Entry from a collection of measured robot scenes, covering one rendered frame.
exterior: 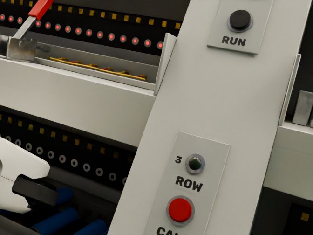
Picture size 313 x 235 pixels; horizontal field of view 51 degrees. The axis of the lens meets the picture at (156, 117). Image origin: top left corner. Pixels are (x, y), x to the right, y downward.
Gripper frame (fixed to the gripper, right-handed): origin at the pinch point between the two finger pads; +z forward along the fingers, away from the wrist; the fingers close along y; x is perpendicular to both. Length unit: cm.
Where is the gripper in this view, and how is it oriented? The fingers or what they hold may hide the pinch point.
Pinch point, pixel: (30, 193)
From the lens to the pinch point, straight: 38.2
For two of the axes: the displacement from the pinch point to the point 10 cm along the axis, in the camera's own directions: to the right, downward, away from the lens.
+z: 2.0, 4.3, 8.8
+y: -9.3, -2.0, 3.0
